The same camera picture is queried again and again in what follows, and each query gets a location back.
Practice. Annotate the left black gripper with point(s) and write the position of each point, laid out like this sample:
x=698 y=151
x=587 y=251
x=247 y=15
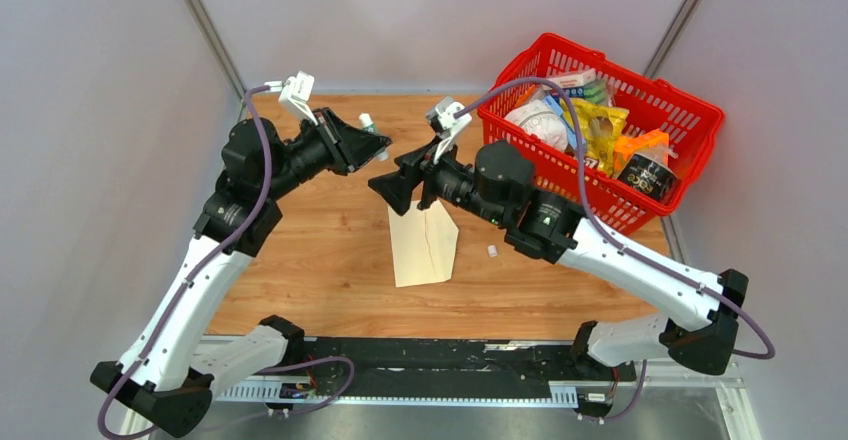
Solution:
x=350 y=146

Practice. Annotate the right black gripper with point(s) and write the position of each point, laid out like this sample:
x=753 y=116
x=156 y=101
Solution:
x=417 y=165

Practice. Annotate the green white glue stick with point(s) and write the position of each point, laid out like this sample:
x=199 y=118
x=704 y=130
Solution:
x=369 y=148

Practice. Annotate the cream paper envelope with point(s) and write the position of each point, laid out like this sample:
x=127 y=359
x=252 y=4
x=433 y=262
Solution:
x=423 y=245

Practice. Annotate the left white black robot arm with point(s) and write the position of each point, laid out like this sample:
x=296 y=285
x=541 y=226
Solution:
x=162 y=377

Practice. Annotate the white round pouch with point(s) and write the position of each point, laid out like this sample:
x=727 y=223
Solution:
x=527 y=117

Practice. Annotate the blue flat package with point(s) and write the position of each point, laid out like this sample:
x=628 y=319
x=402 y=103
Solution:
x=557 y=129

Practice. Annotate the white red box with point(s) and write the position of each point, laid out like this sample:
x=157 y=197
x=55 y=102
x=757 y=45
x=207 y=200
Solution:
x=575 y=79

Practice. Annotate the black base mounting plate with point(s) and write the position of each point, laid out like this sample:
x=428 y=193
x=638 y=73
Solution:
x=443 y=372

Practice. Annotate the yellow snack bag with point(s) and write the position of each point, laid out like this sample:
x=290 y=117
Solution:
x=600 y=127

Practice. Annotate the green blue packet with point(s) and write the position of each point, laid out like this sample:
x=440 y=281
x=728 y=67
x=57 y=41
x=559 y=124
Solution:
x=596 y=92

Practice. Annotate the black round can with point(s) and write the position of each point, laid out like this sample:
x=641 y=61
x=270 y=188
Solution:
x=648 y=177

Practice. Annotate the orange package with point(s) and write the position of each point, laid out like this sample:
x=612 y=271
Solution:
x=654 y=145

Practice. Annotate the red plastic shopping basket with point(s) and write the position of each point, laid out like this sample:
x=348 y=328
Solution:
x=691 y=123

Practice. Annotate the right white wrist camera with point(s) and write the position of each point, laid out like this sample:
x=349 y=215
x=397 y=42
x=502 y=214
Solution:
x=448 y=120

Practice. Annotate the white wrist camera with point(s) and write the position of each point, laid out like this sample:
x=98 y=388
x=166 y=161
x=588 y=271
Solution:
x=294 y=94
x=448 y=120

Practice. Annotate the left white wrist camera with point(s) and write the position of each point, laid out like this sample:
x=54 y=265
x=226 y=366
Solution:
x=294 y=94

